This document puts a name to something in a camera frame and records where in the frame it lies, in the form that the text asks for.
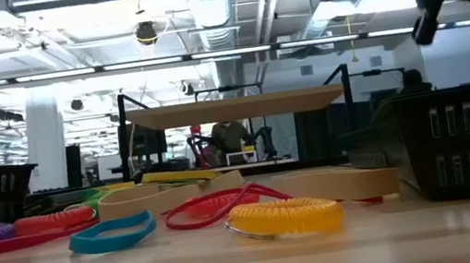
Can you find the wide tan rubber band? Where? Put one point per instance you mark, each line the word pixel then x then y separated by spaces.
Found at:
pixel 134 207
pixel 341 185

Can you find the thin red rubber band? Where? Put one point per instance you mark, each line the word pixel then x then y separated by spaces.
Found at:
pixel 9 244
pixel 272 191

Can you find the yellow Crayola crayon box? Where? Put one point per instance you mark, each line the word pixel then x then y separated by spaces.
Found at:
pixel 181 176
pixel 67 198

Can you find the person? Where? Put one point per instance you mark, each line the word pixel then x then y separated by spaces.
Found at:
pixel 231 139
pixel 414 83

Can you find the linear ceiling light strip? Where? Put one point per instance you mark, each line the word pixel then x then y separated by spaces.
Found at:
pixel 228 52

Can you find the wooden shelf riser black legs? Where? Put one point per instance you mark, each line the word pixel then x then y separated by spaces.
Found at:
pixel 236 108

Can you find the blue rubber band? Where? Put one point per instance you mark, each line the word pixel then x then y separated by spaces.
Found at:
pixel 107 245

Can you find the white pillar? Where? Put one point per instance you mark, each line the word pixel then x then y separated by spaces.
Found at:
pixel 45 141

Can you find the silver ventilation duct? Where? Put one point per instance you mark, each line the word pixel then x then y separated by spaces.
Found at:
pixel 213 18

